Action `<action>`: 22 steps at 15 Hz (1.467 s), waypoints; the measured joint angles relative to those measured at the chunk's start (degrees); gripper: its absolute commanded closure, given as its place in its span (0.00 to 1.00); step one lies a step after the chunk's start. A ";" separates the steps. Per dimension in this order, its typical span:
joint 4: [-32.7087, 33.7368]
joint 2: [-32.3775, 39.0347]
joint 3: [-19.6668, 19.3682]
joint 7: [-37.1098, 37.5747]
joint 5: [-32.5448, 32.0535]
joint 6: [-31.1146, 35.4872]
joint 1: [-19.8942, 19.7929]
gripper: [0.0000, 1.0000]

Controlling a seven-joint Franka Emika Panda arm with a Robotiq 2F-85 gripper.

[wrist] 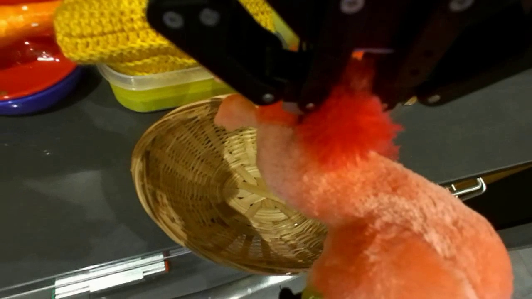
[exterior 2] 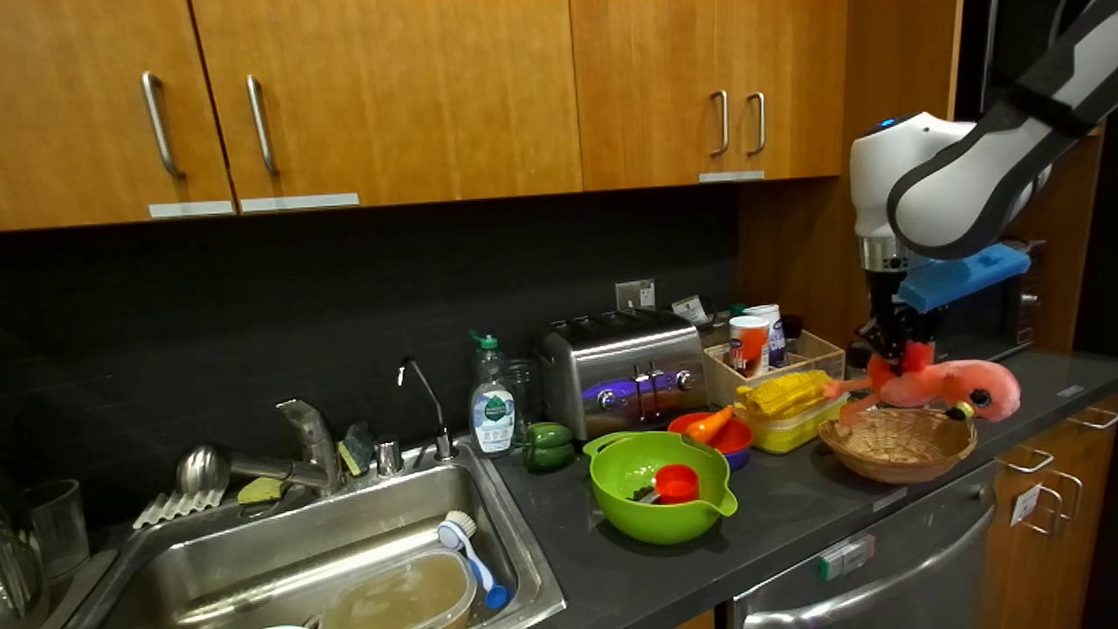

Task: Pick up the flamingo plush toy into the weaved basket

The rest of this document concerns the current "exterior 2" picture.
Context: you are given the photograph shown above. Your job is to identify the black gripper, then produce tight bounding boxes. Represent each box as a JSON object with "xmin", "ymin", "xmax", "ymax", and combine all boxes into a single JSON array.
[{"xmin": 865, "ymin": 269, "xmax": 938, "ymax": 362}]

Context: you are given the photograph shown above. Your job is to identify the pink flamingo plush toy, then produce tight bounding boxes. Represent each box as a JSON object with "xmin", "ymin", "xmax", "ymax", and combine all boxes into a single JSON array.
[{"xmin": 839, "ymin": 338, "xmax": 1028, "ymax": 428}]

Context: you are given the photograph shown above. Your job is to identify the woven wicker basket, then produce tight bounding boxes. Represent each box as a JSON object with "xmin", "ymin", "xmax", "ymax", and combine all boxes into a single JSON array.
[{"xmin": 814, "ymin": 401, "xmax": 982, "ymax": 491}]

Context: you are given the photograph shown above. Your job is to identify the yellow toy corn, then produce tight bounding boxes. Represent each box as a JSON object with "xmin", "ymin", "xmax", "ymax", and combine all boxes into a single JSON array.
[{"xmin": 737, "ymin": 368, "xmax": 841, "ymax": 423}]

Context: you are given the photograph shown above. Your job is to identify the orange toy carrot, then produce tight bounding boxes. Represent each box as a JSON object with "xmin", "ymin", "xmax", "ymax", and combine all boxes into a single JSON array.
[{"xmin": 683, "ymin": 401, "xmax": 741, "ymax": 449}]

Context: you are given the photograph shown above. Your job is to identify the red toy tomato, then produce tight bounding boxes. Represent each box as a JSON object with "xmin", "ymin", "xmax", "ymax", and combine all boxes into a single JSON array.
[{"xmin": 649, "ymin": 457, "xmax": 705, "ymax": 507}]

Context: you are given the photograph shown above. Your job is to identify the green toy bell pepper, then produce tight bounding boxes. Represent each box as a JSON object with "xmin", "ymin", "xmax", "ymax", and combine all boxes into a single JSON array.
[{"xmin": 516, "ymin": 417, "xmax": 580, "ymax": 475}]

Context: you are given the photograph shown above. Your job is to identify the glass pepper shaker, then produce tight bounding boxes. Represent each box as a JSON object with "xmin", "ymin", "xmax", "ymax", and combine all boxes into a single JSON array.
[{"xmin": 846, "ymin": 338, "xmax": 882, "ymax": 381}]

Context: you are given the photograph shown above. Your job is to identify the black toaster oven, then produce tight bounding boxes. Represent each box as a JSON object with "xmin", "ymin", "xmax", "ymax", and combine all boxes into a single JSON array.
[{"xmin": 928, "ymin": 272, "xmax": 1049, "ymax": 362}]

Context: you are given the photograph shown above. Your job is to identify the tan storage box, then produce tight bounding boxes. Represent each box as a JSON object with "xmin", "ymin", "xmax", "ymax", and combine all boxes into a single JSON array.
[{"xmin": 698, "ymin": 324, "xmax": 854, "ymax": 407}]

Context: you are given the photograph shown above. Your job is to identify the wooden tall shelf unit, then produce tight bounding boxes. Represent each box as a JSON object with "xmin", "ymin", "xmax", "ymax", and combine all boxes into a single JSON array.
[{"xmin": 731, "ymin": 0, "xmax": 1118, "ymax": 407}]

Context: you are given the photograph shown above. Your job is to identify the yellow plastic container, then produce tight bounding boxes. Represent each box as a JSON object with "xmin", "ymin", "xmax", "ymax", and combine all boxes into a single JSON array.
[{"xmin": 733, "ymin": 387, "xmax": 857, "ymax": 457}]

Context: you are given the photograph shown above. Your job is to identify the white bottle red label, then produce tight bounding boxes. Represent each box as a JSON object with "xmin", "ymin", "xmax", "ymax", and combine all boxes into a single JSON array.
[{"xmin": 727, "ymin": 312, "xmax": 777, "ymax": 381}]

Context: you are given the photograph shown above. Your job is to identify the red bowl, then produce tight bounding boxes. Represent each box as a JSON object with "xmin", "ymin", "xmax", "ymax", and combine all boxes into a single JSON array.
[{"xmin": 664, "ymin": 407, "xmax": 758, "ymax": 472}]

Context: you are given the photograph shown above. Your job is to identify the white crumpled packet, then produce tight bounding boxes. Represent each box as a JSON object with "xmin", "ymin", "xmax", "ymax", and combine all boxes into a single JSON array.
[{"xmin": 667, "ymin": 291, "xmax": 716, "ymax": 327}]

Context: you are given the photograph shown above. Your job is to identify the stainless steel dishwasher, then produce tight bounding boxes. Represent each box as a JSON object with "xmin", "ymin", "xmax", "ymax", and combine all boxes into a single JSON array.
[{"xmin": 714, "ymin": 460, "xmax": 1000, "ymax": 629}]

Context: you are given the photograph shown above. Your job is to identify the wooden drawer cabinet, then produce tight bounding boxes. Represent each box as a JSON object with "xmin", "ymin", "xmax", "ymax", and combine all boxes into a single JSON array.
[{"xmin": 980, "ymin": 400, "xmax": 1118, "ymax": 629}]

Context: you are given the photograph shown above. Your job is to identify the silver toaster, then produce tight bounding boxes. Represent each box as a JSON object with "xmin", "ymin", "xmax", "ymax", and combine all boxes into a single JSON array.
[{"xmin": 536, "ymin": 303, "xmax": 714, "ymax": 443}]

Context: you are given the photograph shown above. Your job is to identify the green mixing bowl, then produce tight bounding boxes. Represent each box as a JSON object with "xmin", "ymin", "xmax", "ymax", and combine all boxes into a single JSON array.
[{"xmin": 580, "ymin": 428, "xmax": 744, "ymax": 549}]

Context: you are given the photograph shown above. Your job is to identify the steel built-in microwave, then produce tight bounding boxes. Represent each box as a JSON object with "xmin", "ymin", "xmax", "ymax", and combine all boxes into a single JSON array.
[{"xmin": 957, "ymin": 0, "xmax": 1078, "ymax": 115}]

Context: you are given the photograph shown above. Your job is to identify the clear dish soap bottle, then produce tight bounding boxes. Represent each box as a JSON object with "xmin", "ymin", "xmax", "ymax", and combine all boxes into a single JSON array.
[{"xmin": 466, "ymin": 327, "xmax": 524, "ymax": 457}]

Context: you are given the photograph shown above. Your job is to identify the thin chrome tap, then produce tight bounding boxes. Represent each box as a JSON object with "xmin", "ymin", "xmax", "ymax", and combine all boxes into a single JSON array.
[{"xmin": 393, "ymin": 353, "xmax": 459, "ymax": 464}]

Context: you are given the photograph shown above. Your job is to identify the blue white dish brush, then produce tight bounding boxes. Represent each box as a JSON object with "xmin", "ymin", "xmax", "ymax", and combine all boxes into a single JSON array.
[{"xmin": 432, "ymin": 507, "xmax": 516, "ymax": 614}]

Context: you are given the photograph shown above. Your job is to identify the clear plastic tub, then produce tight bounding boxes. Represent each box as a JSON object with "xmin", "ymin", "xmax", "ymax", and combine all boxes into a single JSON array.
[{"xmin": 319, "ymin": 545, "xmax": 483, "ymax": 629}]

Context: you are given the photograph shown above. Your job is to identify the chrome faucet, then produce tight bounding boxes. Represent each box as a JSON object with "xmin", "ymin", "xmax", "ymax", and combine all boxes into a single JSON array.
[{"xmin": 273, "ymin": 392, "xmax": 349, "ymax": 494}]

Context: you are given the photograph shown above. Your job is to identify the yellow green sponge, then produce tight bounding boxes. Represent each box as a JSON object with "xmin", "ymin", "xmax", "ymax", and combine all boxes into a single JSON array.
[{"xmin": 230, "ymin": 472, "xmax": 291, "ymax": 512}]

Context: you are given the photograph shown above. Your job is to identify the stainless steel sink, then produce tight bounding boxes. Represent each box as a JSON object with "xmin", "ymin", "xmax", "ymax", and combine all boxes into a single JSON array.
[{"xmin": 64, "ymin": 432, "xmax": 572, "ymax": 629}]

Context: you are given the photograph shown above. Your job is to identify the metal ladle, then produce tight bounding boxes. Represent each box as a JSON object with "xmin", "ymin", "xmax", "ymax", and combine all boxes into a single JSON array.
[{"xmin": 171, "ymin": 442, "xmax": 230, "ymax": 495}]

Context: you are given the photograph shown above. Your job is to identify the silver slotted utensil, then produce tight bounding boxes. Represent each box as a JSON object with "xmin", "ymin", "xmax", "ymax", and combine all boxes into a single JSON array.
[{"xmin": 129, "ymin": 481, "xmax": 230, "ymax": 534}]

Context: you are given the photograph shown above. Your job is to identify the metal pot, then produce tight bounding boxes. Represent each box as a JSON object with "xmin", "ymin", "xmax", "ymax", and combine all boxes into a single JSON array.
[{"xmin": 0, "ymin": 472, "xmax": 93, "ymax": 621}]

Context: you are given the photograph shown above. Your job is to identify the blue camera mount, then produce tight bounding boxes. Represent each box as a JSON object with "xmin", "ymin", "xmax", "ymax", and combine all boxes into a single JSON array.
[{"xmin": 896, "ymin": 237, "xmax": 1038, "ymax": 319}]

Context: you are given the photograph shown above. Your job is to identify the silver wall outlet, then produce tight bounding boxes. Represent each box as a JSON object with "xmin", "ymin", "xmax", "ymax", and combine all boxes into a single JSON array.
[{"xmin": 611, "ymin": 276, "xmax": 662, "ymax": 313}]

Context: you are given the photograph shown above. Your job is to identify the wooden wall cabinet door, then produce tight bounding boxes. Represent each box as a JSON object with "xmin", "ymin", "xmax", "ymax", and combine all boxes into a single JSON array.
[
  {"xmin": 566, "ymin": 0, "xmax": 741, "ymax": 191},
  {"xmin": 733, "ymin": 0, "xmax": 854, "ymax": 187},
  {"xmin": 0, "ymin": 0, "xmax": 240, "ymax": 234},
  {"xmin": 188, "ymin": 0, "xmax": 584, "ymax": 216}
]

